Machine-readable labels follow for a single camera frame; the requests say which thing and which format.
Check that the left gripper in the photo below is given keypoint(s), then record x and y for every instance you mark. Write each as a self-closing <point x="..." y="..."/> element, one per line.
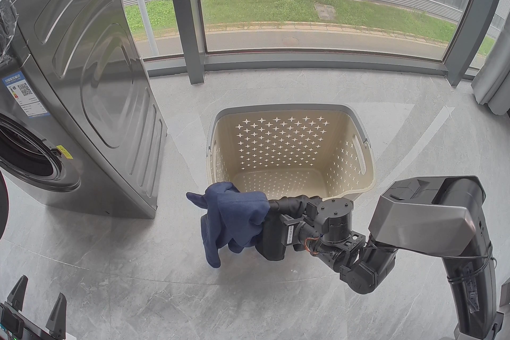
<point x="28" y="332"/>

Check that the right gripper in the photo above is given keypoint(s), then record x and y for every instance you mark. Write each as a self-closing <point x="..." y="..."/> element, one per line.
<point x="273" y="238"/>

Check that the dark blue garment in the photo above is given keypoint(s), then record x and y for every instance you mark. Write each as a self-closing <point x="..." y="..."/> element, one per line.
<point x="235" y="215"/>

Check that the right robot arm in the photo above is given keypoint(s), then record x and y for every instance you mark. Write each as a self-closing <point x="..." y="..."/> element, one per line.
<point x="430" y="219"/>

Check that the washing machine door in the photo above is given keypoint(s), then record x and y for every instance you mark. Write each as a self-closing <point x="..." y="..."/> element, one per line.
<point x="2" y="203"/>

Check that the cream laundry basket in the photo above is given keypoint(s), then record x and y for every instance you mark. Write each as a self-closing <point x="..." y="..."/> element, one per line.
<point x="227" y="119"/>

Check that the grey washing machine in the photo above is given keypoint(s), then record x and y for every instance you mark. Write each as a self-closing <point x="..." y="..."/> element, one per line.
<point x="99" y="91"/>

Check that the window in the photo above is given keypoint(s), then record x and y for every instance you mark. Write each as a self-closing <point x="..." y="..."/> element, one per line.
<point x="187" y="11"/>

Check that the white curtain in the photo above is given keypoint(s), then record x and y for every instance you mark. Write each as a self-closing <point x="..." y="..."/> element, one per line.
<point x="496" y="87"/>

